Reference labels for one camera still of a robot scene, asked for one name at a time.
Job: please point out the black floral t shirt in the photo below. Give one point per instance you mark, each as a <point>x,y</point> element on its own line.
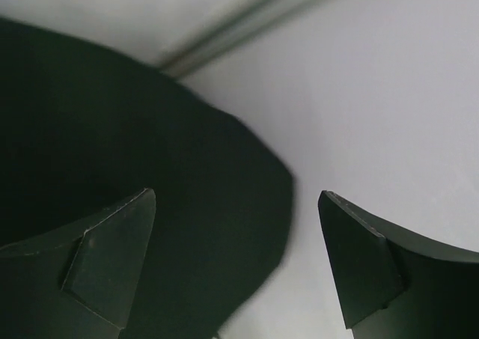
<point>84,127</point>

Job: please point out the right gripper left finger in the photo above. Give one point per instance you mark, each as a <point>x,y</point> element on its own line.
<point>78,280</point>

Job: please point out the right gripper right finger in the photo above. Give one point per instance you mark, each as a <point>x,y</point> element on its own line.
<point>394,283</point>

